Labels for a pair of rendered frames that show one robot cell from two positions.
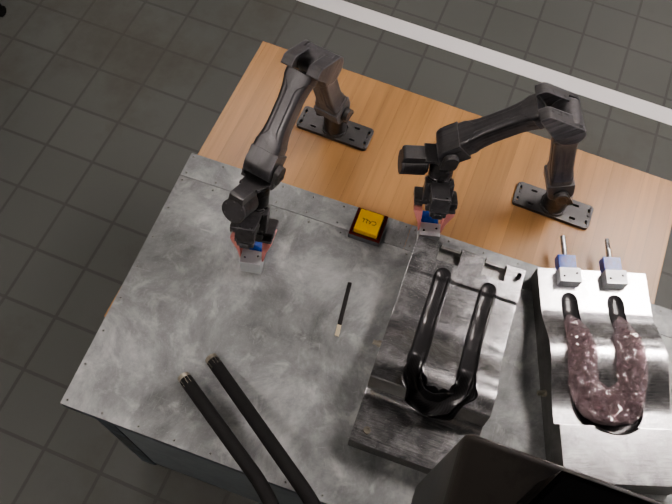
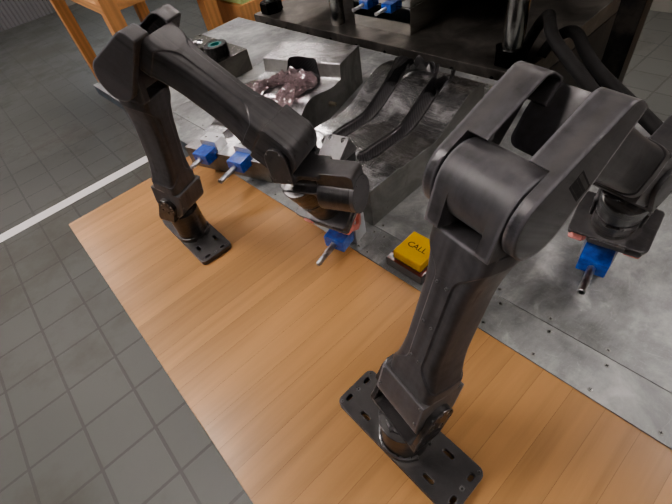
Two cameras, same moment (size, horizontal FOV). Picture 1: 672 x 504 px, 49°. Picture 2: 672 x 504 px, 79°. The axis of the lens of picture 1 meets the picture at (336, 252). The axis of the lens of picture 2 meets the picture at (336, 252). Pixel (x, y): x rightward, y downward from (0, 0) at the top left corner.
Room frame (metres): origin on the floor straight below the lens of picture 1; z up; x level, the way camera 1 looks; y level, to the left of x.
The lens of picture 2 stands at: (1.31, 0.12, 1.38)
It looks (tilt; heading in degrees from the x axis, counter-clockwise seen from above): 47 degrees down; 220
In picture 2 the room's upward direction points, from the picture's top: 13 degrees counter-clockwise
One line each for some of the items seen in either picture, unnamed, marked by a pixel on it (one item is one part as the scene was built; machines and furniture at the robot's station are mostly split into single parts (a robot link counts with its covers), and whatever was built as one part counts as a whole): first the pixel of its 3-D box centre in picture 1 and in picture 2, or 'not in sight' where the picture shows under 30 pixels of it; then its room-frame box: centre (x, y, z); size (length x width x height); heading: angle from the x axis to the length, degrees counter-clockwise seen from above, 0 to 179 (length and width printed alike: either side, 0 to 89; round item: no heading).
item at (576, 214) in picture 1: (556, 198); (188, 221); (0.97, -0.54, 0.84); 0.20 x 0.07 x 0.08; 73
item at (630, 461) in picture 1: (604, 372); (279, 102); (0.52, -0.62, 0.85); 0.50 x 0.26 x 0.11; 3
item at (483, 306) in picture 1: (451, 339); (392, 102); (0.54, -0.27, 0.92); 0.35 x 0.16 x 0.09; 165
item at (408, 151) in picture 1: (427, 156); (322, 170); (0.93, -0.19, 1.03); 0.12 x 0.09 x 0.12; 96
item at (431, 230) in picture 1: (429, 217); (336, 240); (0.89, -0.22, 0.83); 0.13 x 0.05 x 0.05; 179
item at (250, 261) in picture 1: (256, 244); (593, 263); (0.77, 0.19, 0.83); 0.13 x 0.05 x 0.05; 174
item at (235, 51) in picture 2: not in sight; (214, 66); (0.35, -1.04, 0.83); 0.20 x 0.15 x 0.07; 165
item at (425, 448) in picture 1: (440, 351); (401, 120); (0.53, -0.25, 0.87); 0.50 x 0.26 x 0.14; 165
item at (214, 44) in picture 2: not in sight; (216, 49); (0.33, -1.02, 0.89); 0.08 x 0.08 x 0.04
